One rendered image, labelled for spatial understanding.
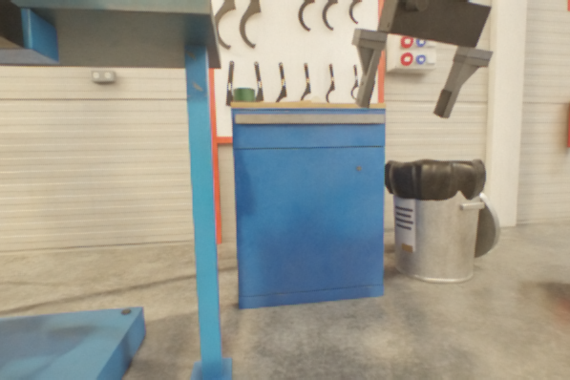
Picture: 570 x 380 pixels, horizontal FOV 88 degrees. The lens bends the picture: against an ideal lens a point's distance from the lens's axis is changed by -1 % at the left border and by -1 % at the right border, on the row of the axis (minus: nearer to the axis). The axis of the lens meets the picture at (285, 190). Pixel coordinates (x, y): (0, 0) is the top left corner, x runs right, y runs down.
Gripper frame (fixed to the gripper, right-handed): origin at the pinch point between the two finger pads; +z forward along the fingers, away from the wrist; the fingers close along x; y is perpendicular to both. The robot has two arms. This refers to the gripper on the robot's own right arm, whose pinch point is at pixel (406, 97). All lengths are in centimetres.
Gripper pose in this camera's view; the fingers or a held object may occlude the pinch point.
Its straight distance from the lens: 51.3
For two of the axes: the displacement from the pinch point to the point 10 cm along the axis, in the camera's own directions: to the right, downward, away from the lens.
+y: 0.9, 4.9, -8.7
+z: -1.4, 8.7, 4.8
